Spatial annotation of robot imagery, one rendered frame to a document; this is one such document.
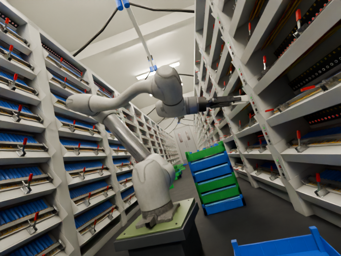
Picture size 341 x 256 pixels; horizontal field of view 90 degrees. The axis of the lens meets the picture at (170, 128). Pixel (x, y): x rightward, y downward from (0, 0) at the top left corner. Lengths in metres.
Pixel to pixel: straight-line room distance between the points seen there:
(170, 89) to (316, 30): 0.48
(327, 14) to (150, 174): 0.79
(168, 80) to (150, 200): 0.52
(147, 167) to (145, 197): 0.13
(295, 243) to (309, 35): 0.70
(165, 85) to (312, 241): 0.78
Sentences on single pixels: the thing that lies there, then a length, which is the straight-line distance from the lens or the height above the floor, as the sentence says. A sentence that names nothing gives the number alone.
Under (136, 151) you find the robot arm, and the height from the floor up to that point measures 0.57.
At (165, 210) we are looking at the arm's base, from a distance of 0.86.
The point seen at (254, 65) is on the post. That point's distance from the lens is 1.15.
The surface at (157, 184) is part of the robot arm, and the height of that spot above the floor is 0.37.
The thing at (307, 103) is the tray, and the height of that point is 0.50.
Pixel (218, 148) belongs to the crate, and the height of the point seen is 0.43.
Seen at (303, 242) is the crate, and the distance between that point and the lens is 0.88.
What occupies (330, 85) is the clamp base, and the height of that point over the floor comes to 0.52.
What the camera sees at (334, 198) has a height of 0.14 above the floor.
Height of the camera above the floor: 0.45
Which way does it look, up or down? 10 degrees up
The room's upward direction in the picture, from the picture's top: 17 degrees counter-clockwise
